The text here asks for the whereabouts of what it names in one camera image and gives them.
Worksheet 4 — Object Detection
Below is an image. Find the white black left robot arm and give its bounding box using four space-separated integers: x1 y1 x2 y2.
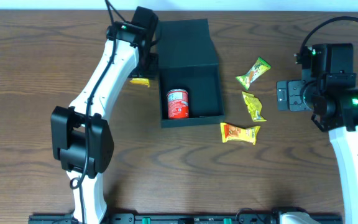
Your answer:
50 22 158 223

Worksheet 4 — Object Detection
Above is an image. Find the red cylindrical can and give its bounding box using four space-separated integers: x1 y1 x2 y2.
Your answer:
167 89 189 119

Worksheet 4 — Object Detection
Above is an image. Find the green yellow snack packet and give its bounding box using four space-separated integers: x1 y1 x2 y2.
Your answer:
236 57 271 90

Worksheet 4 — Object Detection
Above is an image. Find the plain yellow snack packet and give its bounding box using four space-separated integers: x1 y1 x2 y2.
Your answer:
242 91 266 122

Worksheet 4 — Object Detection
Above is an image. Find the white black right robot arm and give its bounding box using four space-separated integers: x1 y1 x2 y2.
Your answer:
277 80 358 223

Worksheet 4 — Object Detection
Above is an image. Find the small yellow snack packet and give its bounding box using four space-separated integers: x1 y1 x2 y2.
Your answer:
130 78 150 88

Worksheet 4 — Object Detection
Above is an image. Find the black open gift box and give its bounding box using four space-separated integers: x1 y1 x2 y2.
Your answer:
157 19 225 128

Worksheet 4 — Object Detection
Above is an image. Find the yellow orange biscuit packet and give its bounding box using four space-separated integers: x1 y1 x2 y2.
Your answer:
220 123 260 145

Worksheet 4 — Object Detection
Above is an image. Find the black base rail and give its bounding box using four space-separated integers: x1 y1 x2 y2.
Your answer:
28 207 343 224

